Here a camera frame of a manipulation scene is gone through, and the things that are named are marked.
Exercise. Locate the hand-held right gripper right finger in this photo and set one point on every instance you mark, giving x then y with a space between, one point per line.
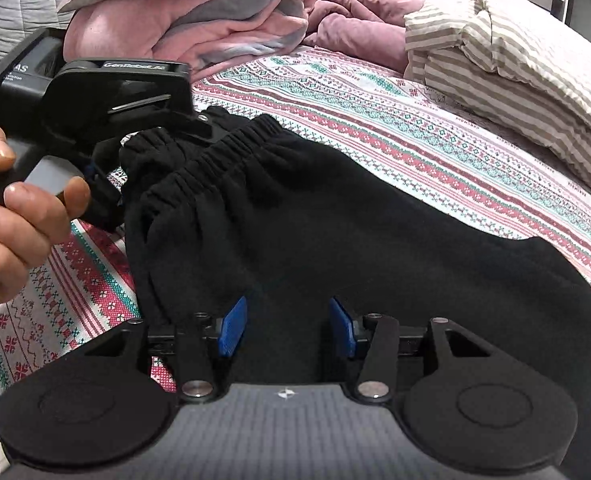
343 327

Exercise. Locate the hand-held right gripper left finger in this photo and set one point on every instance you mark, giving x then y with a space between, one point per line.
233 327

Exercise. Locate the patterned bed sheet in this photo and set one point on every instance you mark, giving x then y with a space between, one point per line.
400 130

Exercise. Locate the person's left hand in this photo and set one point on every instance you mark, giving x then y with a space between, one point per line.
20 230

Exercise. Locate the mauve quilt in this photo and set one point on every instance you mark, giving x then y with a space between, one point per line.
360 10

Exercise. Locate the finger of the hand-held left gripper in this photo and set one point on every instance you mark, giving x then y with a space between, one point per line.
102 200
195 124

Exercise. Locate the pink and grey blanket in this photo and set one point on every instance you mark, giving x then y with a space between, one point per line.
185 15

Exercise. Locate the beige striped duvet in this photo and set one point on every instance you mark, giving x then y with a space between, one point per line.
515 65

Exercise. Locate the black pants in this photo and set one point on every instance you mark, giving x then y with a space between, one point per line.
300 220

